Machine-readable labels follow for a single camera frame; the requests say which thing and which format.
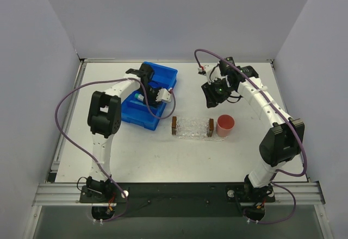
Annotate pink plastic cup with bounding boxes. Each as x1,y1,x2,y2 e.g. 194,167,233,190
216,115,235,137

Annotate clear holder with wooden ends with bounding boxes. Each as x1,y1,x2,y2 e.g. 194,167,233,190
171,116,214,139

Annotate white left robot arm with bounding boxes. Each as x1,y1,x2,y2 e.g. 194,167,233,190
86,64,166,202

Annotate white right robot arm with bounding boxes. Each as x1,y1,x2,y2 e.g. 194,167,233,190
198,57,305,191

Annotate white toothpaste tube green cap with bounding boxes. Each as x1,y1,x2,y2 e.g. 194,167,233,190
134,93,145,102

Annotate clear textured oval tray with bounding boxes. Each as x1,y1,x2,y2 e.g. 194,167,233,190
171,116,229,141

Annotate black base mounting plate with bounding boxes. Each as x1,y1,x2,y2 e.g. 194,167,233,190
79,181,275,220

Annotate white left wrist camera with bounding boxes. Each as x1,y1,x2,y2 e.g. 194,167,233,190
157,88,173,103

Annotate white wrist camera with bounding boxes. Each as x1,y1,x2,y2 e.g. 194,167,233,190
198,65,220,84
157,88,173,103

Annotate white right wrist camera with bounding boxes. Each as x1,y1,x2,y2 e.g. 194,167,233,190
198,65,220,84

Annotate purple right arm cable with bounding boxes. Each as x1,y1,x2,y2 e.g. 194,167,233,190
194,48,308,225

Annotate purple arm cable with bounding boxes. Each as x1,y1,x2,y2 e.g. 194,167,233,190
194,48,308,225
55,78,177,222

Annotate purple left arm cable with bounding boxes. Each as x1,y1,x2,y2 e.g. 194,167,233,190
55,78,177,222

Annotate aluminium front rail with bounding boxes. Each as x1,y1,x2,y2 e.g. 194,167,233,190
32,182,325,206

